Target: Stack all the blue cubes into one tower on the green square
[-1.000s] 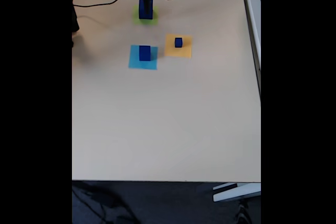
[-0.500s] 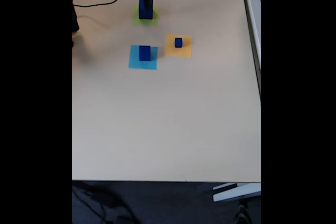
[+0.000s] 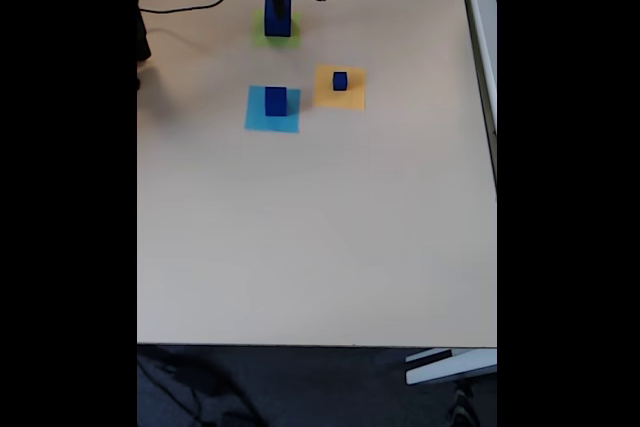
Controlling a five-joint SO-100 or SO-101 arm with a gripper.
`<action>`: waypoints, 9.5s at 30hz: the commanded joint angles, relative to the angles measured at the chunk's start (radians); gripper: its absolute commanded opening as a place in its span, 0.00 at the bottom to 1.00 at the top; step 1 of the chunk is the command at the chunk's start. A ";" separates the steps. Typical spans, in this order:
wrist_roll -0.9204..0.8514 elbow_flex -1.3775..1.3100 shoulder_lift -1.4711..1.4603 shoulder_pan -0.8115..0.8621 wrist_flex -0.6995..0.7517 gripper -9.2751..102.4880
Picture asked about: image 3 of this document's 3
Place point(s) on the large blue cube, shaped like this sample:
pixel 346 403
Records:
pixel 277 27

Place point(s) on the small blue cube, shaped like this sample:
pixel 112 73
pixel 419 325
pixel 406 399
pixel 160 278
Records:
pixel 340 81

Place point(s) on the medium blue cube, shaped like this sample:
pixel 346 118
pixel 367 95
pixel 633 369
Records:
pixel 275 102

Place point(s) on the green paper square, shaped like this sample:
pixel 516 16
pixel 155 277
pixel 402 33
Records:
pixel 257 34

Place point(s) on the orange paper square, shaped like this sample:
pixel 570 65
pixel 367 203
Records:
pixel 325 97

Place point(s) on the light blue paper square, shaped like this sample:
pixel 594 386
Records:
pixel 255 119

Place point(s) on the white neighbouring table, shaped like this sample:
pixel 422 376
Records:
pixel 482 47

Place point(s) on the white table foot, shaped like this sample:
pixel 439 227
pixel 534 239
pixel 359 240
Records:
pixel 450 367

